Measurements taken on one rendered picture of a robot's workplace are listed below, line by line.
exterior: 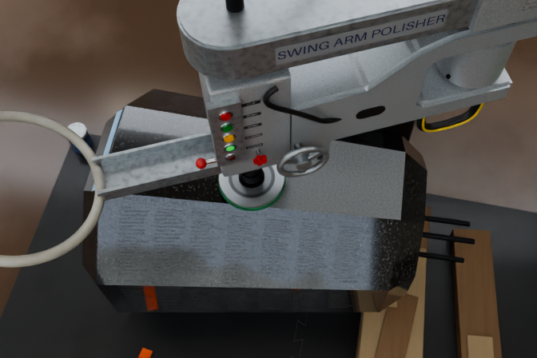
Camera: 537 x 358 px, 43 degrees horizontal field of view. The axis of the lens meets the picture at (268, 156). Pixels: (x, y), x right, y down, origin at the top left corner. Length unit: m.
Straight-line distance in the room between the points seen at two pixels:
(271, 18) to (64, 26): 2.52
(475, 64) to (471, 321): 1.36
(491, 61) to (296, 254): 0.88
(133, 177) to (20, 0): 2.26
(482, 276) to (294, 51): 1.77
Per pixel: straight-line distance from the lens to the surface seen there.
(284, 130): 1.77
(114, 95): 3.54
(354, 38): 1.53
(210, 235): 2.26
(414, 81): 1.80
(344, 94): 1.75
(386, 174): 2.27
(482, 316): 2.97
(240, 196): 2.15
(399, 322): 2.76
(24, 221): 3.32
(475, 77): 1.93
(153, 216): 2.28
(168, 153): 2.03
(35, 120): 2.09
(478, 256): 3.05
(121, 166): 2.03
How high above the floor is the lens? 2.84
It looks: 61 degrees down
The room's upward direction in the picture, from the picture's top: 3 degrees counter-clockwise
